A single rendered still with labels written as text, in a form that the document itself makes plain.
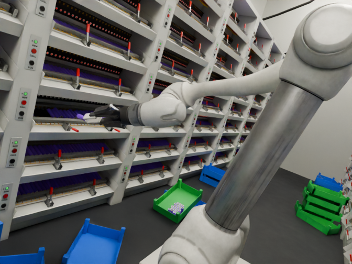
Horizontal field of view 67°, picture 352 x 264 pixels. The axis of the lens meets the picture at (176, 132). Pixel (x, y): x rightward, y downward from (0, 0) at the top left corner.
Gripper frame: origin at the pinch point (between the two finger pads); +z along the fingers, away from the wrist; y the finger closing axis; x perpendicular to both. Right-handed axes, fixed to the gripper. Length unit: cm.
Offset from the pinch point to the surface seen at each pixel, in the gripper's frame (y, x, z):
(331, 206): -193, -63, -104
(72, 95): 6.8, -8.3, 11.4
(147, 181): -88, -21, 22
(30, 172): -7.0, 23.3, 26.1
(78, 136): -12.0, -0.4, 17.4
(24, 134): 9.1, 15.7, 19.1
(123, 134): -35.5, -20.9, 13.4
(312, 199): -188, -67, -89
